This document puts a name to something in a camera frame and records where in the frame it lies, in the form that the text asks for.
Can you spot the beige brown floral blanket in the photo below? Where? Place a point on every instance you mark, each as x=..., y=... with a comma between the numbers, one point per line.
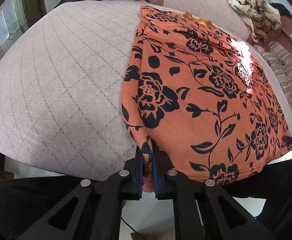
x=260, y=17

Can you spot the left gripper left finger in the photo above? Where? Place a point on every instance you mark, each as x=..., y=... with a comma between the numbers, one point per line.
x=93, y=209

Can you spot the pink quilted bolster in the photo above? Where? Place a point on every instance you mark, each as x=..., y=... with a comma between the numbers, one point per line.
x=217, y=11

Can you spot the striped floral pillow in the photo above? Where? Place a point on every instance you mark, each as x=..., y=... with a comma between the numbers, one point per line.
x=280, y=62

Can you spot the wooden stained glass door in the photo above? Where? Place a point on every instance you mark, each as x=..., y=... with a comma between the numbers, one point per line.
x=5, y=25

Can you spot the pink quilted bed cover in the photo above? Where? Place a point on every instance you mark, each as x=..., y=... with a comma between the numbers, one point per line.
x=60, y=89

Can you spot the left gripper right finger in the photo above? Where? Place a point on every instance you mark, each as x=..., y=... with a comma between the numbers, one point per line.
x=202, y=210

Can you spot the black garment on headboard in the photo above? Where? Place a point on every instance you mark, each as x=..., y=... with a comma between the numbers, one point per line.
x=282, y=10

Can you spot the orange black floral garment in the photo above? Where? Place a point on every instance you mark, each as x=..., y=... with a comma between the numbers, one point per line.
x=197, y=94

